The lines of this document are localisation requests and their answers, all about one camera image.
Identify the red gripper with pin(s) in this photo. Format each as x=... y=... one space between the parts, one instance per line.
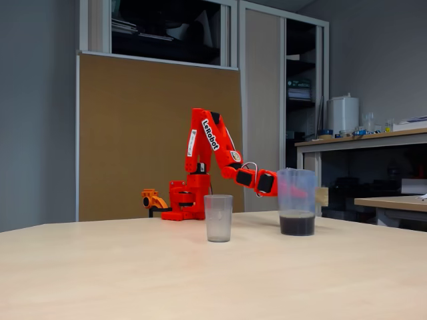
x=267 y=183

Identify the clear plastic pitcher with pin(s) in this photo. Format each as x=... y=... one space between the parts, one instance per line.
x=297 y=223

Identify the red robot arm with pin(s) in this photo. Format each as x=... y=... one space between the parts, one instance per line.
x=223 y=153

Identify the translucent plastic cup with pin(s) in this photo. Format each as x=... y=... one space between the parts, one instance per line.
x=218 y=220

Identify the blue tape roll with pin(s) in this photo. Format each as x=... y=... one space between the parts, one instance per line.
x=325 y=134

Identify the wooden top workbench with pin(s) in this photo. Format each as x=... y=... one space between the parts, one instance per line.
x=367 y=140

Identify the white cylindrical container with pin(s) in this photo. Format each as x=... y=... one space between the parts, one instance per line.
x=343 y=116

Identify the grey tall cabinet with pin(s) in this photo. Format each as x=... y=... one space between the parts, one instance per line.
x=263 y=100

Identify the stack of books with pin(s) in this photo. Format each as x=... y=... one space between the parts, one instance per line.
x=299 y=91

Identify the low wooden top table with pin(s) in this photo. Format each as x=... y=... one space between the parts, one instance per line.
x=393 y=202

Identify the clear drinking glass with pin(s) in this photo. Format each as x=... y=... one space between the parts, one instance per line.
x=368 y=121

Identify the small yellow jar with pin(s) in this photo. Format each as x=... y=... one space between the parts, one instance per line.
x=389 y=126

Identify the white storage box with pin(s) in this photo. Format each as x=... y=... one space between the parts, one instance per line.
x=415 y=186

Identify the white flat box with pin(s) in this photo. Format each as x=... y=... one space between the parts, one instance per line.
x=412 y=125

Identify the orange table clamp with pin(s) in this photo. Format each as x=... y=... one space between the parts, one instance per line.
x=153 y=200

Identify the brown pin board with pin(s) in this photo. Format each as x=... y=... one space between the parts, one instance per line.
x=133 y=133

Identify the white folded paper sheet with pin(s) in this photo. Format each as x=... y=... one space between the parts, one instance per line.
x=181 y=31

